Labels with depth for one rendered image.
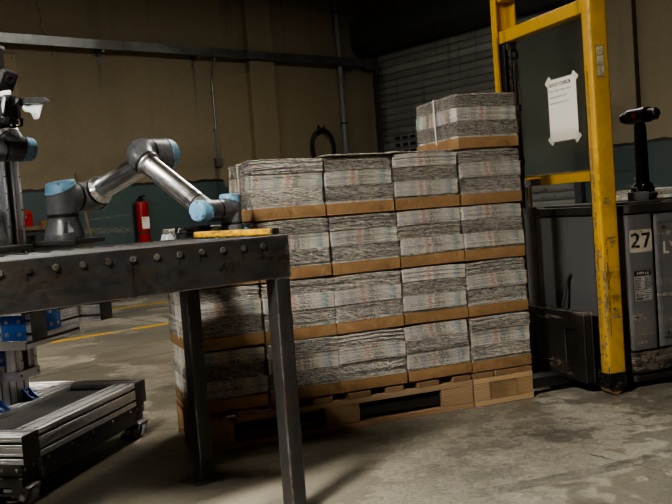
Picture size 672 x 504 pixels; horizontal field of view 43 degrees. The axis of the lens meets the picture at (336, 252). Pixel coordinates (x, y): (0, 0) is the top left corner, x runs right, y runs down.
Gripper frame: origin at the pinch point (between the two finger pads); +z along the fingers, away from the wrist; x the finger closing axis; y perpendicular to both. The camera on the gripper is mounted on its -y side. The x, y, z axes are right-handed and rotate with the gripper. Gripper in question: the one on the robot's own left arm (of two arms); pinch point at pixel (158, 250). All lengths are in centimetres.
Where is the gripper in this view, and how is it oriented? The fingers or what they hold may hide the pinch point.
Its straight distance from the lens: 290.1
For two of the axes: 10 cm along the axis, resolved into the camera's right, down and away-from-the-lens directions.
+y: -0.7, -10.0, -0.5
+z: -7.6, 0.9, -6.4
